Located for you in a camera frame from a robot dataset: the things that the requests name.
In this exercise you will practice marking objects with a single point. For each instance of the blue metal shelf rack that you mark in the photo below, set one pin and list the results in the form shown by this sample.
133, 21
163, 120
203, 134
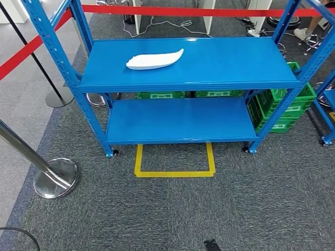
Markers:
209, 62

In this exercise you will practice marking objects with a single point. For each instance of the short red barrier belt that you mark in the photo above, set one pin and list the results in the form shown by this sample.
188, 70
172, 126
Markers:
23, 53

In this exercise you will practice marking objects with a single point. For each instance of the small blue metal rack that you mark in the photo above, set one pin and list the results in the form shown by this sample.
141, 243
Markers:
330, 98

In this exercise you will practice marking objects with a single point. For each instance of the white curved plastic part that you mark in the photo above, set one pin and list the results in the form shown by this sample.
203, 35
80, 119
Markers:
151, 61

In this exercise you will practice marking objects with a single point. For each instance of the white power strip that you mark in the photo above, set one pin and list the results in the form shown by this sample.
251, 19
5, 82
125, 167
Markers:
253, 33

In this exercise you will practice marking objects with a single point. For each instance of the black robot right foot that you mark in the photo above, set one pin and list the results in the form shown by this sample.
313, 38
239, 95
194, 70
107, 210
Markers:
211, 246

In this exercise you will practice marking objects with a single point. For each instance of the yellow floor tape square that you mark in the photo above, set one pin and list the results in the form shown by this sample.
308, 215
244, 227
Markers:
172, 174

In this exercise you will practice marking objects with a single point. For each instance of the green plastic crate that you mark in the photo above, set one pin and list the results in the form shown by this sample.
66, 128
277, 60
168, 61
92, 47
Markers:
281, 126
301, 98
162, 95
217, 93

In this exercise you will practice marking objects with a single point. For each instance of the white desk leg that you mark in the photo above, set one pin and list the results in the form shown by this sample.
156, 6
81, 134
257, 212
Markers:
208, 24
137, 24
259, 22

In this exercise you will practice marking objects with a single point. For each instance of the person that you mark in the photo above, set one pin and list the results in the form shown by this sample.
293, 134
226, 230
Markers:
300, 34

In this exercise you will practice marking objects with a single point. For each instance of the belt stanchion with chrome base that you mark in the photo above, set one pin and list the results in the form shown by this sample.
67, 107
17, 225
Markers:
95, 100

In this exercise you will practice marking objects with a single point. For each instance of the chrome stanchion with mirror base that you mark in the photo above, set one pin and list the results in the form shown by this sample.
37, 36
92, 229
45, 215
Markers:
55, 178

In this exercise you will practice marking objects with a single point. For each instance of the yellow floor tape strip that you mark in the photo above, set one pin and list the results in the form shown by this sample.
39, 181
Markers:
332, 116

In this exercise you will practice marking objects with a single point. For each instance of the chrome chair base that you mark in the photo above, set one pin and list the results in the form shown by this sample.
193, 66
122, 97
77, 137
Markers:
312, 43

